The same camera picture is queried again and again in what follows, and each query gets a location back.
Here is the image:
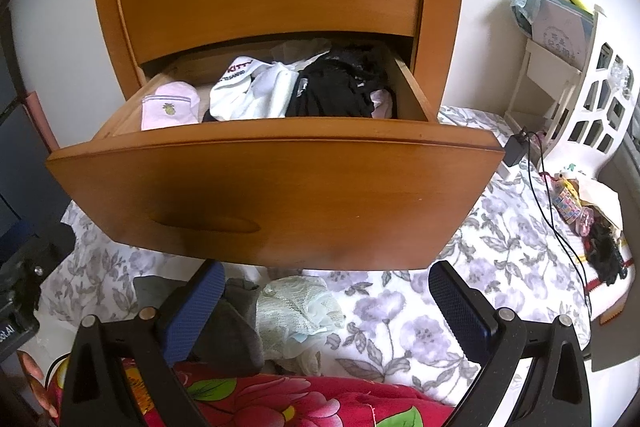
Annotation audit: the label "white printed underwear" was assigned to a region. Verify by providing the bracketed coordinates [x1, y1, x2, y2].
[209, 56, 301, 122]

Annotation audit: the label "colourful tape rolls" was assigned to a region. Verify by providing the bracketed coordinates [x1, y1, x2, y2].
[552, 179, 583, 223]

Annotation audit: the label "dark blue wardrobe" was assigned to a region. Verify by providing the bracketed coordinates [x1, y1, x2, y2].
[0, 7, 71, 253]

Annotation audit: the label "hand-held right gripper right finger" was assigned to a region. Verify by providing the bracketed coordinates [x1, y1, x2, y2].
[429, 261, 593, 427]

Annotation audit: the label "grey floral bed sheet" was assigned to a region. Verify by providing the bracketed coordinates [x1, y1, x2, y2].
[37, 104, 596, 408]

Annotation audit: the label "grey notebook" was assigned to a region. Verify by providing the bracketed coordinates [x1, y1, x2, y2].
[532, 0, 596, 70]

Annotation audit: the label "pale pink underwear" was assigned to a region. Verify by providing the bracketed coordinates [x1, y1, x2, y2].
[371, 89, 397, 118]

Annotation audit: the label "red floral blanket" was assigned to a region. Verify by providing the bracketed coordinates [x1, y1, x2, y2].
[47, 354, 453, 427]

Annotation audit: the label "black underwear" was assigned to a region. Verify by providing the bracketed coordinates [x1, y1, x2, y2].
[285, 47, 398, 118]

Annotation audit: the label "light green lace underwear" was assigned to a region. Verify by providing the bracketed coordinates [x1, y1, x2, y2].
[255, 276, 346, 375]

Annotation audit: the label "pink board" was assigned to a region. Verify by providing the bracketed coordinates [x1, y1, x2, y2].
[26, 91, 60, 154]

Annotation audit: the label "green plastic bag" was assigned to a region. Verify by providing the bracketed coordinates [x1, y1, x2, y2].
[510, 0, 546, 40]

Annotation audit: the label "black charger cable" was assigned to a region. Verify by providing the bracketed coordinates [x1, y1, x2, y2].
[520, 129, 593, 323]

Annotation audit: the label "grey underwear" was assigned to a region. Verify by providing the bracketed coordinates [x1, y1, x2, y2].
[132, 274, 266, 378]

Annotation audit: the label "white lattice rack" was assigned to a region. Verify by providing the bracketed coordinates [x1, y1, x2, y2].
[542, 4, 640, 168]

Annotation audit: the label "small white shelf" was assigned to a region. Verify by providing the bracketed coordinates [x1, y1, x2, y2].
[502, 39, 588, 142]

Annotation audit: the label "person's left hand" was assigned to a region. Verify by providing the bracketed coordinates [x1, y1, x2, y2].
[16, 349, 60, 419]

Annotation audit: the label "black lace cloth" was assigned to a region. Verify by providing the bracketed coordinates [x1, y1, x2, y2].
[587, 224, 626, 285]

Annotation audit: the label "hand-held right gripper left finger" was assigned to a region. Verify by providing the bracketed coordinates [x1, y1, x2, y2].
[60, 261, 227, 427]

